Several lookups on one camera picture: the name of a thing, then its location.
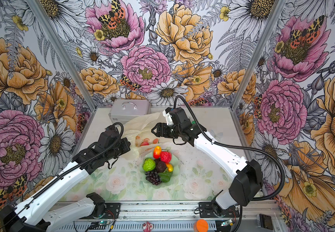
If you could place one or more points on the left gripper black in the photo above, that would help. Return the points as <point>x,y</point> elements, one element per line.
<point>126,145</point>

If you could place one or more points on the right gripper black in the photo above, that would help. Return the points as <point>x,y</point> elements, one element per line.
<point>161,130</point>

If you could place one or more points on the translucent yellow plastic bag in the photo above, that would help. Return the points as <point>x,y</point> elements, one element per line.
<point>143,141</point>

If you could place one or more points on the crinkled red fruit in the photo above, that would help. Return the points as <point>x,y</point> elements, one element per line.
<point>165,156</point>

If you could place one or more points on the light green wavy plate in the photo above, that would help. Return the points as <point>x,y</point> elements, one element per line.
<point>175,163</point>

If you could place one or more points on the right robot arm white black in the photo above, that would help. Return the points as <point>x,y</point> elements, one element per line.
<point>246,175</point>

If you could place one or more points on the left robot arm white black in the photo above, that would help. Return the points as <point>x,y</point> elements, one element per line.
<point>35,214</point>

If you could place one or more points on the orange red mango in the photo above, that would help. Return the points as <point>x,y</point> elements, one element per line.
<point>157,152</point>

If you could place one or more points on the dark brown fruit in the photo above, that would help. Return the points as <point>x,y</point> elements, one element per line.
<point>161,167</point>

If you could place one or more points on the green bumpy fruit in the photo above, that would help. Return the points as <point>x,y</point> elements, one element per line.
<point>149,165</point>

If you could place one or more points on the small yellow orange mango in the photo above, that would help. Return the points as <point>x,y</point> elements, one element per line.
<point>169,167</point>

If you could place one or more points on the silver metal case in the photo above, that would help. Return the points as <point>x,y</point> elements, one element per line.
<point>125,110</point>

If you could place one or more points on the dark purple grape bunch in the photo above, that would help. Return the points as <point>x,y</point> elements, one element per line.
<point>156,178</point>

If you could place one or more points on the red white small object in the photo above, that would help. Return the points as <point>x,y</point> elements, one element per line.
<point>147,227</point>

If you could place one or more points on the orange round cap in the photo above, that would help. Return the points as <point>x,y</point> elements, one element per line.
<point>201,225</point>

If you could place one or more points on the black phone device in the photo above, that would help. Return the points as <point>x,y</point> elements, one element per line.
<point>265,222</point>

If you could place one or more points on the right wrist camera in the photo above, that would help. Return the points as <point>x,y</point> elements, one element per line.
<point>176,116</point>

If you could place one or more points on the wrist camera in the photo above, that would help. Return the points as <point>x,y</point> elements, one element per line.
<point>106,138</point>
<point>176,116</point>

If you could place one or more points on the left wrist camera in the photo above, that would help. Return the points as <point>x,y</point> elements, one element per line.
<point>106,138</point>

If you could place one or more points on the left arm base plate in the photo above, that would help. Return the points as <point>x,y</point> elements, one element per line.
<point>105,211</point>

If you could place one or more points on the aluminium frame rail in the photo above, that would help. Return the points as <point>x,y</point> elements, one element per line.
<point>174,216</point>

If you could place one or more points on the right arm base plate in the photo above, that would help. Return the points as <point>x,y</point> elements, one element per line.
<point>212,210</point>

